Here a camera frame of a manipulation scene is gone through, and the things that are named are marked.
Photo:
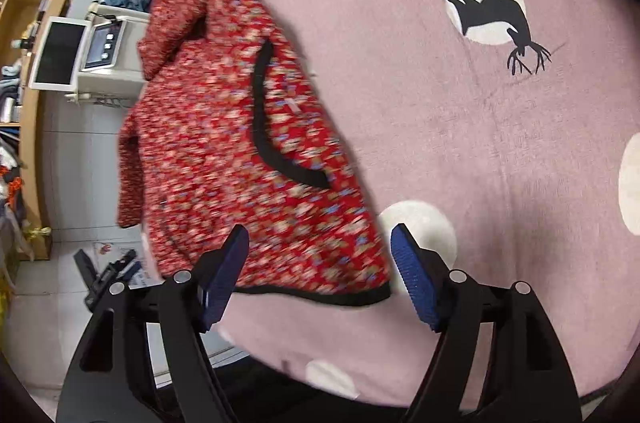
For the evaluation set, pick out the white framed monitor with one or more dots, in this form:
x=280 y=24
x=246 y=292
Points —
x=57 y=50

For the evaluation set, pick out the red floral quilted jacket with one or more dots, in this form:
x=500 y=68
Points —
x=215 y=128

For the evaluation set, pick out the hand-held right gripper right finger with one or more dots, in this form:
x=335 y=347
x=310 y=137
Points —
x=415 y=283

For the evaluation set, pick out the pink dotted deer blanket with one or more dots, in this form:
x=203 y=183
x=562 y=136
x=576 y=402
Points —
x=450 y=143

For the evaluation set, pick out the black tool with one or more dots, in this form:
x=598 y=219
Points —
x=105 y=278

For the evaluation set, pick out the white machine with control panel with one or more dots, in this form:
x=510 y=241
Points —
x=125 y=63

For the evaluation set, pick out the wooden shelf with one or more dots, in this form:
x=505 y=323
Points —
x=32 y=143

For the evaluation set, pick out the printed acrylic sign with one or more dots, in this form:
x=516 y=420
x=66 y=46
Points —
x=107 y=250

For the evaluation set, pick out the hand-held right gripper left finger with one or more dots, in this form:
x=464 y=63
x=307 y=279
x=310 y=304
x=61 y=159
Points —
x=225 y=275

